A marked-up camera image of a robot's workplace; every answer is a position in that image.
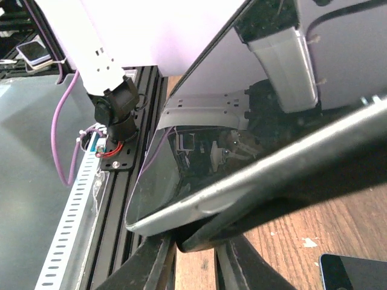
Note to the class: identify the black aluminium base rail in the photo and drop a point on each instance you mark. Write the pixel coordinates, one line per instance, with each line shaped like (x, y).
(112, 244)

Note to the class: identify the black phone case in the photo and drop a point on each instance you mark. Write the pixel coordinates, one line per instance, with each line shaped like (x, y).
(333, 170)

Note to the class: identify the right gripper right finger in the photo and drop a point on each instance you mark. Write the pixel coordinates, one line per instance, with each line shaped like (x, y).
(239, 266)

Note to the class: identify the silver blue phone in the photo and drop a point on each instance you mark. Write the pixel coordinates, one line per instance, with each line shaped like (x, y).
(276, 72)

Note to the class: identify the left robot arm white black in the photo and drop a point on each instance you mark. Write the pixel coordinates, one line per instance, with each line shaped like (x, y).
(113, 94)

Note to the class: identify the light blue slotted cable duct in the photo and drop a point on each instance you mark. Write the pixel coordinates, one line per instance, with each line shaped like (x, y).
(65, 261)

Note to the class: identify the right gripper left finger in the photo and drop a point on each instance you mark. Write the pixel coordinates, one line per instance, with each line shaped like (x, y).
(152, 266)

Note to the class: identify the magenta phone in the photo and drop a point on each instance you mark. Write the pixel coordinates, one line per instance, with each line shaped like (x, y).
(343, 272)

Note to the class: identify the phone on background desk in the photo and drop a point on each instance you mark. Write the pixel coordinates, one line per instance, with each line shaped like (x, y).
(33, 52)

